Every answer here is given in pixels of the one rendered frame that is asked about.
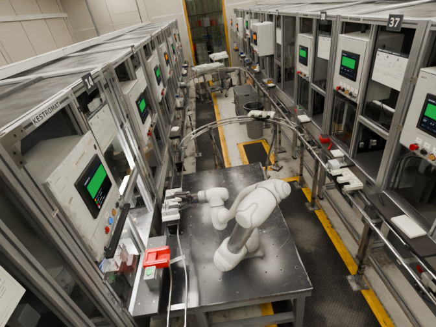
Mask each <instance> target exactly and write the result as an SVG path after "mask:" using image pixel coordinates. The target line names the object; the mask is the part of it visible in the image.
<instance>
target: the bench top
mask: <svg viewBox="0 0 436 327"><path fill-rule="evenodd" d="M210 172H211V173H210ZM239 173H240V174H239ZM264 180H268V179H267V176H266V174H265V171H264V170H263V167H262V165H261V162H257V163H250V164H245V165H238V166H233V167H225V168H222V169H214V170H209V171H201V172H197V173H190V174H184V175H183V178H182V186H183V187H182V191H189V193H190V194H193V193H199V191H204V190H208V189H211V188H226V189H227V190H228V194H229V198H228V199H227V200H226V201H224V207H225V208H226V209H227V210H228V211H229V210H230V208H231V207H232V205H233V203H234V201H235V200H236V198H237V196H238V195H239V193H240V192H241V191H242V190H243V189H245V188H246V187H249V186H251V185H254V184H257V183H258V182H262V181H264ZM221 182H222V183H221ZM179 222H180V226H179V227H180V230H181V232H183V234H182V235H179V240H180V246H181V249H182V253H183V255H185V259H184V261H185V264H186V270H187V275H188V303H189V308H187V311H189V310H194V309H202V308H210V307H214V306H222V305H227V304H235V303H240V302H247V301H252V300H260V299H264V298H272V297H280V296H285V295H293V294H298V293H306V292H310V291H312V290H313V287H312V284H311V282H310V280H309V277H308V274H307V272H306V270H305V268H304V265H303V263H302V260H301V258H300V256H299V253H298V250H297V248H296V246H295V243H294V241H293V238H292V237H291V234H290V232H289V229H288V227H287V225H286V222H285V220H284V218H283V215H282V212H281V210H280V207H279V206H278V205H277V206H276V207H275V208H274V210H273V211H272V212H271V214H270V215H269V216H268V218H267V219H266V220H265V221H264V222H263V223H262V224H261V225H260V226H259V227H258V232H259V238H260V247H261V251H262V252H263V257H255V258H247V259H243V260H241V261H240V262H239V263H238V264H237V265H236V266H235V267H234V268H233V269H231V270H229V271H226V272H225V271H221V270H220V269H218V268H217V266H216V265H215V264H214V262H213V257H214V255H215V252H216V250H217V249H218V248H219V247H220V246H221V244H222V242H223V241H224V240H225V239H226V238H228V237H230V236H231V234H232V232H233V230H234V228H235V226H236V224H237V221H236V218H235V217H234V218H233V219H231V220H229V221H228V222H227V226H226V228H225V229H224V230H217V229H216V228H215V227H214V226H213V223H212V218H211V214H210V204H209V202H207V203H203V204H201V203H197V204H195V203H193V207H189V208H185V209H183V210H182V211H181V217H180V221H179ZM169 234H170V233H169V230H168V228H167V231H166V235H167V236H168V240H167V246H169V248H170V250H171V254H170V260H172V259H174V258H177V257H179V256H181V253H180V249H179V246H178V239H177V236H170V237H169ZM170 265H171V273H172V293H171V306H172V305H176V304H184V303H185V294H186V276H185V270H184V264H183V261H182V260H180V261H177V262H174V263H172V264H170ZM296 266H297V267H298V268H296ZM285 284H287V286H285ZM169 290H170V274H169V268H168V267H166V268H164V272H163V283H162V294H161V299H160V310H159V315H164V314H167V306H168V304H169Z"/></svg>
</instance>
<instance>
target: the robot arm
mask: <svg viewBox="0 0 436 327"><path fill-rule="evenodd" d="M290 192H291V187H290V185H289V184H288V183H287V182H286V181H283V180H278V179H272V180H264V181H262V182H258V183H257V184H254V185H251V186H249V187H246V188H245V189H243V190H242V191H241V192H240V193H239V195H238V196H237V198H236V200H235V201H234V203H233V205H232V207H231V208H230V210H229V211H228V210H227V209H226V208H225V207H224V201H226V200H227V199H228V198H229V194H228V190H227V189H226V188H211V189H208V190H204V191H199V193H193V194H190V193H189V191H177V192H175V194H174V195H170V196H166V197H165V199H166V200H169V199H175V197H177V198H181V199H186V201H185V202H183V203H182V204H179V205H178V204H174V205H169V209H171V208H178V209H180V210H183V209H185V208H189V207H193V203H195V204H197V203H201V204H203V203H207V202H209V204H210V214H211V218H212V223H213V226H214V227H215V228H216V229H217V230H224V229H225V228H226V226H227V222H228V221H229V220H231V219H233V218H234V217H235V218H236V221H237V224H236V226H235V228H234V230H233V232H232V234H231V236H230V237H228V238H226V239H225V240H224V241H223V242H222V244H221V246H220V247H219V248H218V249H217V250H216V252H215V255H214V257H213V262H214V264H215V265H216V266H217V268H218V269H220V270H221V271H225V272H226V271H229V270H231V269H233V268H234V267H235V266H236V265H237V264H238V263H239V262H240V261H241V260H243V259H247V258H255V257H263V252H262V251H261V247H260V238H259V232H258V227H259V226H260V225H261V224H262V223H263V222H264V221H265V220H266V219H267V218H268V216H269V215H270V214H271V212H272V211H273V210H274V208H275V207H276V206H277V205H278V204H279V203H280V202H281V201H282V199H286V198H287V197H288V196H289V194H290Z"/></svg>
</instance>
